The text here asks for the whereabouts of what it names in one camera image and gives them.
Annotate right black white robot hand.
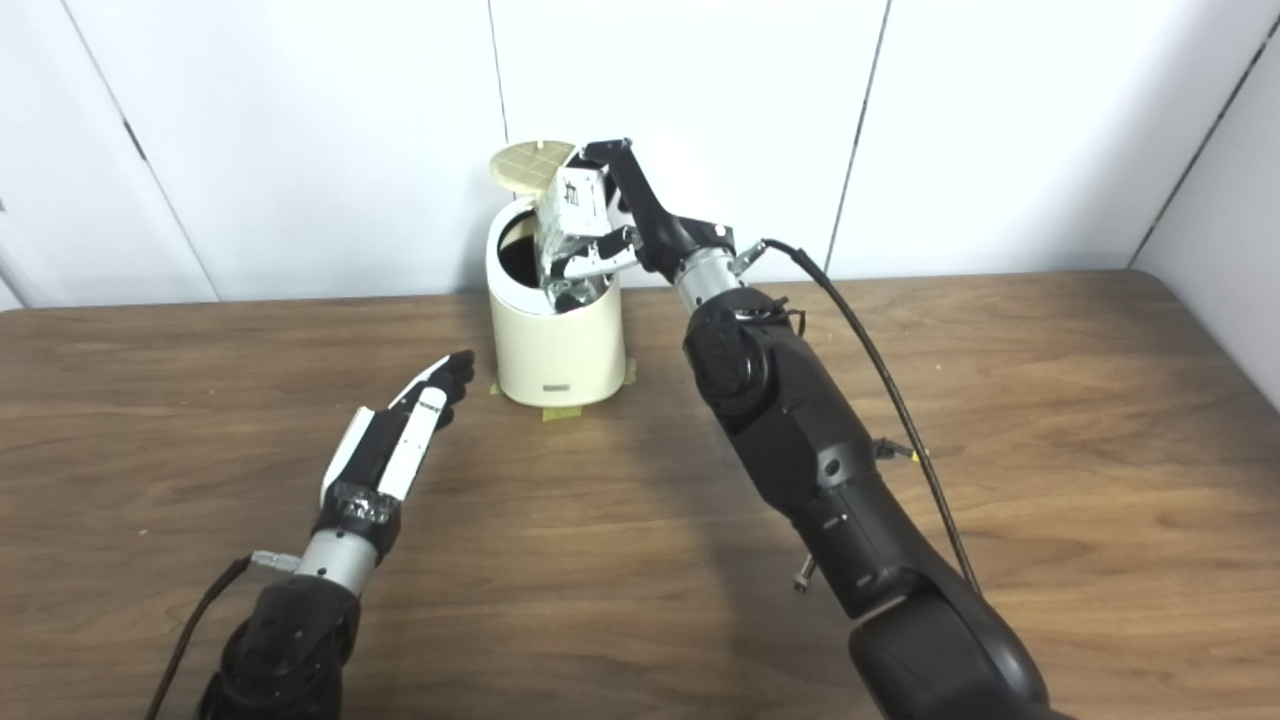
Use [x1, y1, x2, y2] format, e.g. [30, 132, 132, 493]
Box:
[548, 138, 739, 286]

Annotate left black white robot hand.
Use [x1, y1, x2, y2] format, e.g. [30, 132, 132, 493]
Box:
[318, 350, 477, 566]

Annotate green white milk carton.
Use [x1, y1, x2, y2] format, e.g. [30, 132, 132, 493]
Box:
[537, 165, 616, 311]

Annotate cream-colored cylindrical bin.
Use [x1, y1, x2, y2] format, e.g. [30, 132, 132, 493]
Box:
[486, 195, 627, 408]

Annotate round cream bin lid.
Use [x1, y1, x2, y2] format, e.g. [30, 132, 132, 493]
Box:
[489, 141, 578, 196]

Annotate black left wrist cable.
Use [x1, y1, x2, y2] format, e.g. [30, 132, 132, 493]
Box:
[145, 550, 301, 720]

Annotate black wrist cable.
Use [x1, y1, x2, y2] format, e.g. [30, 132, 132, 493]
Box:
[735, 238, 986, 596]
[145, 550, 301, 720]

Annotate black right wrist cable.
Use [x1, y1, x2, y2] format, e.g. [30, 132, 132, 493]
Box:
[735, 238, 986, 596]

